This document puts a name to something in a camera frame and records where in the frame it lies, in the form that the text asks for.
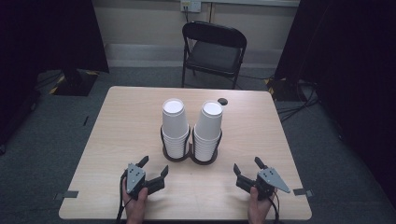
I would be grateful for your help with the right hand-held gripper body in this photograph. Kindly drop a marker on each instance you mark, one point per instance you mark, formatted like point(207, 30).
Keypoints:
point(270, 180)

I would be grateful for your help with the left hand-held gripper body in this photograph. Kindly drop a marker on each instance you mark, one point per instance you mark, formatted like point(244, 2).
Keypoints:
point(135, 179)

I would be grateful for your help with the black double cup holder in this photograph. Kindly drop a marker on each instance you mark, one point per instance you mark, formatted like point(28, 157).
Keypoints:
point(188, 155)

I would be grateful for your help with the stack of white cups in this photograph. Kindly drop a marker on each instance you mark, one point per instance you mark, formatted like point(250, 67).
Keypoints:
point(174, 124)
point(208, 127)

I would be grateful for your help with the person's left hand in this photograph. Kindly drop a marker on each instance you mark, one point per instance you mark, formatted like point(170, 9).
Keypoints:
point(134, 210)

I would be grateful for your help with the person's right hand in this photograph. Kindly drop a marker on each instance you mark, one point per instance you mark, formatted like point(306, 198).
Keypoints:
point(259, 210)

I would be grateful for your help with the grey tape strip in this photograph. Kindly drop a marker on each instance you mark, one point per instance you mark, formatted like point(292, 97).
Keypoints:
point(302, 192)
point(67, 195)

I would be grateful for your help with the small black floor strip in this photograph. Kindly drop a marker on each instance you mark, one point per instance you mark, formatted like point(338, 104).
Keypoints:
point(86, 120)

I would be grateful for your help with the black round table grommet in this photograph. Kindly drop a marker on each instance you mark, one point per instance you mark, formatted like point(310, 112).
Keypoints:
point(222, 101)

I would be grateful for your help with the black stand base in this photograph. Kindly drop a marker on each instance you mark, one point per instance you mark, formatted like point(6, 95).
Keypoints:
point(281, 90)
point(74, 84)

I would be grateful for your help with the black folding chair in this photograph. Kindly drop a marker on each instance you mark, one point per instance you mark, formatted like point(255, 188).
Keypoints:
point(214, 56)

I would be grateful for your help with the black curtain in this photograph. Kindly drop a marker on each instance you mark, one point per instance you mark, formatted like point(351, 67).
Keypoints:
point(351, 62)
point(46, 37)

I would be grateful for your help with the white wall socket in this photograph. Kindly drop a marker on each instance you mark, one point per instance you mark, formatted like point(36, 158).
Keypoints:
point(190, 5)

